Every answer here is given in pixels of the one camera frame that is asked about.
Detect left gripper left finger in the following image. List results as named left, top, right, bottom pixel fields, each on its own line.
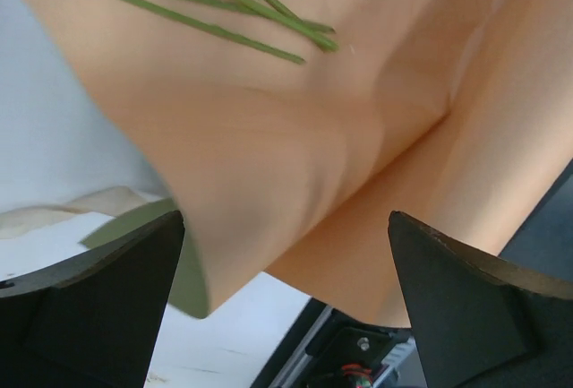
left=1, top=234, right=173, bottom=388

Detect cream ribbon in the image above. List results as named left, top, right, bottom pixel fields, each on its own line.
left=1, top=186, right=150, bottom=239

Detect green wrapping paper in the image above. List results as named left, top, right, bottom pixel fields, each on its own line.
left=81, top=198, right=211, bottom=319

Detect pink flower bouquet green leaves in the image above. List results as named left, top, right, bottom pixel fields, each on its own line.
left=0, top=0, right=339, bottom=65

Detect orange wrapping paper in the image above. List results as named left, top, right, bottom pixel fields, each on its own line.
left=4, top=0, right=573, bottom=329

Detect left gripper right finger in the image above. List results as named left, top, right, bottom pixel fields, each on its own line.
left=388, top=211, right=572, bottom=387

